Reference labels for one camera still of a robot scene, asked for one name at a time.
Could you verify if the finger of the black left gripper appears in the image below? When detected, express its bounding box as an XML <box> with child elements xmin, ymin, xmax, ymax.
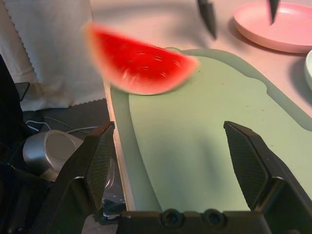
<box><xmin>268</xmin><ymin>0</ymin><xmax>281</xmax><ymax>26</ymax></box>
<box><xmin>196</xmin><ymin>0</ymin><xmax>218</xmax><ymax>40</ymax></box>

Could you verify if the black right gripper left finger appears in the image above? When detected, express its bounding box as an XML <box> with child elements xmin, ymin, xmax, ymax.
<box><xmin>30</xmin><ymin>121</ymin><xmax>116</xmax><ymax>234</ymax></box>

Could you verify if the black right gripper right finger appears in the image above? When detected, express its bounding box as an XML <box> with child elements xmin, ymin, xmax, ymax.
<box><xmin>223</xmin><ymin>121</ymin><xmax>312</xmax><ymax>234</ymax></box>

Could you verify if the red watermelon slice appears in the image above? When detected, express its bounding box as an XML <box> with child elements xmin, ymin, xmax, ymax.
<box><xmin>82</xmin><ymin>20</ymin><xmax>200</xmax><ymax>96</ymax></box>

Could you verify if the pink plastic plate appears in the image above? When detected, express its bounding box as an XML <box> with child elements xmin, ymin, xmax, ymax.
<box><xmin>233</xmin><ymin>1</ymin><xmax>312</xmax><ymax>54</ymax></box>

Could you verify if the clear plastic corner cover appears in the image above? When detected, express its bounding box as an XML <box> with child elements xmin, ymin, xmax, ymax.
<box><xmin>103</xmin><ymin>156</ymin><xmax>127</xmax><ymax>220</ymax></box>

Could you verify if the light green plastic plate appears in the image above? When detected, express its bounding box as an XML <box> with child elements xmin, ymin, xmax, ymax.
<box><xmin>304</xmin><ymin>48</ymin><xmax>312</xmax><ymax>92</ymax></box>

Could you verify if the green cutting mat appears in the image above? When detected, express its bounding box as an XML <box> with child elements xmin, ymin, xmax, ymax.
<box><xmin>109</xmin><ymin>48</ymin><xmax>312</xmax><ymax>213</ymax></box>

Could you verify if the robot right leg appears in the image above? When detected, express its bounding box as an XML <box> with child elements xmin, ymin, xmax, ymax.
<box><xmin>0</xmin><ymin>55</ymin><xmax>61</xmax><ymax>234</ymax></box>

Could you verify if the white fabric sheet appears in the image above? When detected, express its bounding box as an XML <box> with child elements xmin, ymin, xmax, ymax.
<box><xmin>0</xmin><ymin>0</ymin><xmax>108</xmax><ymax>110</ymax></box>

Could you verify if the thin white floor cable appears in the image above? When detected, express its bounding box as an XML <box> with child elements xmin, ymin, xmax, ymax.
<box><xmin>24</xmin><ymin>116</ymin><xmax>99</xmax><ymax>134</ymax></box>

